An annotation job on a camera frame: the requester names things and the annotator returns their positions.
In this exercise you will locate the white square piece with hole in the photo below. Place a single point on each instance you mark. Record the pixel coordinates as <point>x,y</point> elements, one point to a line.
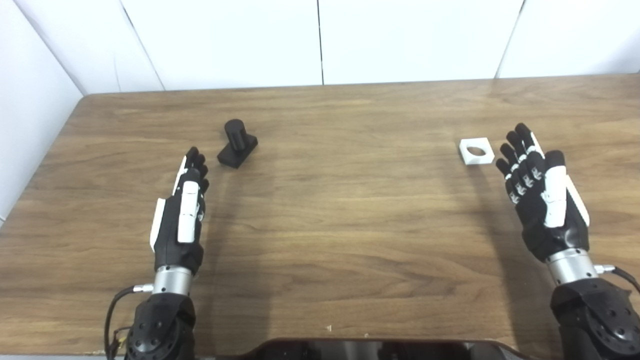
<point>476,159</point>

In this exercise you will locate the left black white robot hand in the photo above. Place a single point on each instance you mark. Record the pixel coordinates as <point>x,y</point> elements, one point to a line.
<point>170,235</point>

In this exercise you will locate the black robot torso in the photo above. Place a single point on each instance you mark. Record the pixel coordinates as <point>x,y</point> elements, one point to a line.
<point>375,350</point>

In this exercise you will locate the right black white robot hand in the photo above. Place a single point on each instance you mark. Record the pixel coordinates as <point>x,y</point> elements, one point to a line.
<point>537,225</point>

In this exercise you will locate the black peg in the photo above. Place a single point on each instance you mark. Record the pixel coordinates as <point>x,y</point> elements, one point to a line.
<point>235,150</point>

